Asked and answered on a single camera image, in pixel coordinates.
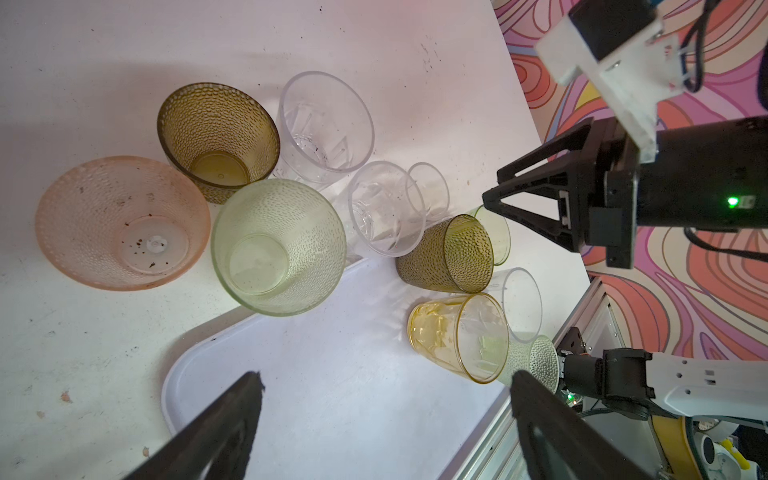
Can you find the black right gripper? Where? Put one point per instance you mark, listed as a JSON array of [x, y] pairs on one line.
[[601, 208]]

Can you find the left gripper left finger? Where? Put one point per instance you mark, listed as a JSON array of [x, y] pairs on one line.
[[217, 444]]

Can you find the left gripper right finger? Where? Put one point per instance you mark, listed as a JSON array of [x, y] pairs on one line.
[[556, 443]]

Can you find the pale green textured cup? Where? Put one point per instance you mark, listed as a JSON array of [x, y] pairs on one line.
[[538, 357]]

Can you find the small green glass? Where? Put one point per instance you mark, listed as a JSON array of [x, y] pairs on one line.
[[498, 230]]

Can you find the clear faceted glass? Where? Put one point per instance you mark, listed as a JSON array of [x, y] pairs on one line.
[[518, 293], [382, 210]]

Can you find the yellow smooth cup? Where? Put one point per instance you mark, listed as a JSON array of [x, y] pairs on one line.
[[466, 334]]

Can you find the olive amber textured cup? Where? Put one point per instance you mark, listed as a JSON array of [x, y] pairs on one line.
[[454, 256]]

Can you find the clear tumbler back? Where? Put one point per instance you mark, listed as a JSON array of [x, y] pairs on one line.
[[326, 130]]

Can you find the small clear glass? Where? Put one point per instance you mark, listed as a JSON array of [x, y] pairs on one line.
[[434, 190]]

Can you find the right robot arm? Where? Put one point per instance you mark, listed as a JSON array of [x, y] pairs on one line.
[[706, 178]]

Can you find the lavender plastic tray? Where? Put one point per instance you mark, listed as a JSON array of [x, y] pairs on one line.
[[346, 396]]

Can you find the tall pale green cup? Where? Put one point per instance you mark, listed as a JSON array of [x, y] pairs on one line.
[[278, 247]]

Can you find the pink textured cup back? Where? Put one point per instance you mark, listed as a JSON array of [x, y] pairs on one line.
[[123, 223]]

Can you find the dark amber textured cup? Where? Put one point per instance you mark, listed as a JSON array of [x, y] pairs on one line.
[[219, 137]]

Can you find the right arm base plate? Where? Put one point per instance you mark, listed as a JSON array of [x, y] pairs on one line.
[[571, 343]]

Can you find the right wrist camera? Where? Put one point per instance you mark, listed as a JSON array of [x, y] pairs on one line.
[[620, 47]]

